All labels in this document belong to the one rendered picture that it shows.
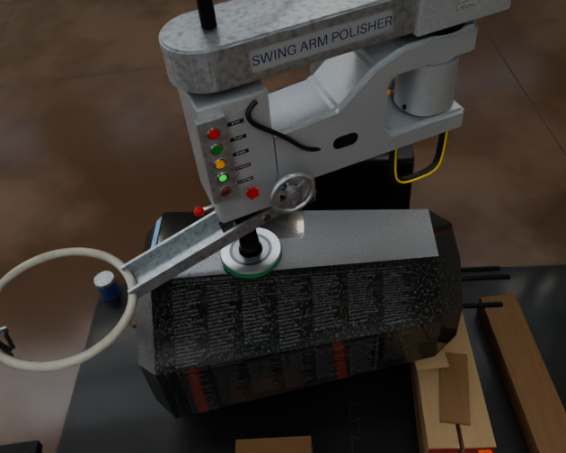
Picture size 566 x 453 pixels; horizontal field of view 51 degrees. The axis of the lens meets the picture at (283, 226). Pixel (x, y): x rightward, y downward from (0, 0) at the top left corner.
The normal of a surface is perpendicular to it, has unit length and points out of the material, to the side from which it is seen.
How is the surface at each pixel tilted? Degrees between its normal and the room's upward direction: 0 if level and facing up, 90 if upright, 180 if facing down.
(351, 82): 40
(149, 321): 59
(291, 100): 4
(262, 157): 90
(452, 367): 0
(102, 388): 0
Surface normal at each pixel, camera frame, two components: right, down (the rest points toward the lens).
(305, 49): 0.39, 0.65
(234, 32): -0.08, -0.68
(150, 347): -0.73, 0.05
